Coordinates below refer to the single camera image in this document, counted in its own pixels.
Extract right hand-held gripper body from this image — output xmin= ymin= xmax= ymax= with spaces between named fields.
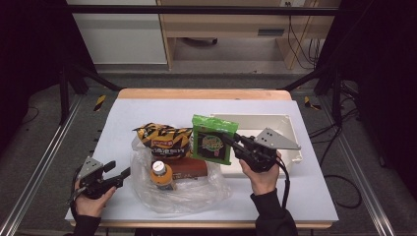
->
xmin=232 ymin=127 xmax=303 ymax=174

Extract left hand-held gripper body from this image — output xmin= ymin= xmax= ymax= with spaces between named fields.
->
xmin=77 ymin=156 xmax=125 ymax=201

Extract green snack packet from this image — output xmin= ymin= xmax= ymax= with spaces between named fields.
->
xmin=191 ymin=114 xmax=240 ymax=166

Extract white plastic tray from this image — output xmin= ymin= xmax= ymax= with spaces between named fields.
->
xmin=209 ymin=112 xmax=304 ymax=179

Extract brown snack box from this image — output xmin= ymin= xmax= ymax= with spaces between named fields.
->
xmin=169 ymin=156 xmax=209 ymax=181

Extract yellow black chips bag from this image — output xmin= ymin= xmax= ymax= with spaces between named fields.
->
xmin=132 ymin=122 xmax=194 ymax=160

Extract clear plastic bag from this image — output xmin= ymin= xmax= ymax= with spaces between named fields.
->
xmin=130 ymin=136 xmax=232 ymax=214

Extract person's right hand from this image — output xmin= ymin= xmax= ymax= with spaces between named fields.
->
xmin=238 ymin=150 xmax=283 ymax=197

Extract person's left hand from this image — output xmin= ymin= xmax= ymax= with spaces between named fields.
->
xmin=74 ymin=181 xmax=118 ymax=218

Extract orange drink bottle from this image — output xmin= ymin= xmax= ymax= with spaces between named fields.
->
xmin=149 ymin=159 xmax=177 ymax=192

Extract yellow black floor tape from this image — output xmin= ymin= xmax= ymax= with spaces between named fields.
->
xmin=303 ymin=95 xmax=323 ymax=111
xmin=93 ymin=94 xmax=107 ymax=112

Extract black metal stand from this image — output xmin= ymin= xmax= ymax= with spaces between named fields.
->
xmin=58 ymin=62 xmax=123 ymax=126
xmin=280 ymin=62 xmax=344 ymax=128

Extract office chair base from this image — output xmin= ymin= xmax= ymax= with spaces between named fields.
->
xmin=181 ymin=36 xmax=218 ymax=46

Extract wooden desk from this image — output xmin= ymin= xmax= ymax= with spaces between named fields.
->
xmin=156 ymin=0 xmax=342 ymax=71

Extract black curtain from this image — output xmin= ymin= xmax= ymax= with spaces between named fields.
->
xmin=315 ymin=0 xmax=417 ymax=193
xmin=0 ymin=0 xmax=96 ymax=153

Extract white cabinet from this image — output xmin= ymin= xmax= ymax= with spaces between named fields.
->
xmin=66 ymin=0 xmax=168 ymax=65

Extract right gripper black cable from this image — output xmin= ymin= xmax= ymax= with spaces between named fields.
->
xmin=274 ymin=156 xmax=292 ymax=210

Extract aluminium floor rail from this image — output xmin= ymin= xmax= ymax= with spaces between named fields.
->
xmin=319 ymin=95 xmax=398 ymax=236
xmin=0 ymin=94 xmax=86 ymax=236

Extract thin black floor cable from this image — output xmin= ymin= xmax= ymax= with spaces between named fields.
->
xmin=19 ymin=105 xmax=41 ymax=126

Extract hanging desk cables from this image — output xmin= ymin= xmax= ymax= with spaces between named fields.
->
xmin=286 ymin=2 xmax=325 ymax=71

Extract black frame crossbar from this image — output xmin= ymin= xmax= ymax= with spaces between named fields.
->
xmin=65 ymin=4 xmax=342 ymax=17

